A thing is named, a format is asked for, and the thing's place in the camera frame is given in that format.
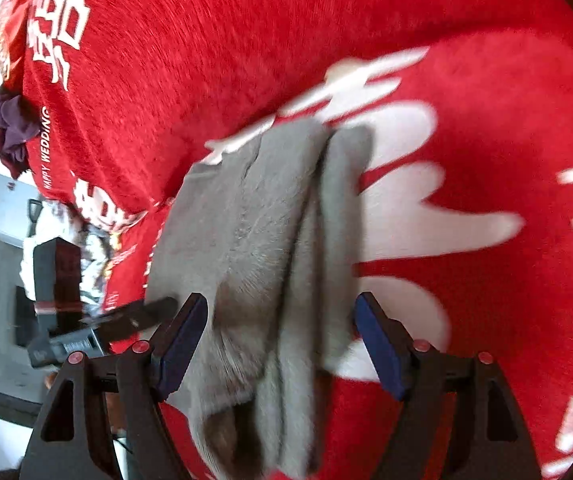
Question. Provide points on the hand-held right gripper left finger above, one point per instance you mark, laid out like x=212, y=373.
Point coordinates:
x=184, y=345

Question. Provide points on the red printed blanket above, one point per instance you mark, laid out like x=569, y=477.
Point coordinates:
x=416, y=110

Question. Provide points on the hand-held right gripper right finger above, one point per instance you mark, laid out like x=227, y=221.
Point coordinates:
x=381, y=350

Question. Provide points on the purple clothes pile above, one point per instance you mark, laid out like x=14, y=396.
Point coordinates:
x=11, y=127

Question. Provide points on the dark flat object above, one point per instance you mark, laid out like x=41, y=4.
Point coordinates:
x=14, y=408

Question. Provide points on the white cabinet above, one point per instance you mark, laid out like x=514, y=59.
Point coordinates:
x=6, y=210

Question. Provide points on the patterned bed sheet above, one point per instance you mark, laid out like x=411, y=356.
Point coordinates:
x=99, y=255

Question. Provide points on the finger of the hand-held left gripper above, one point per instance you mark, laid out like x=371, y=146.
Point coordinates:
x=136, y=312

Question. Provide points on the grey sweater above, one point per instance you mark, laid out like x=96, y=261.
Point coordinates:
x=261, y=240

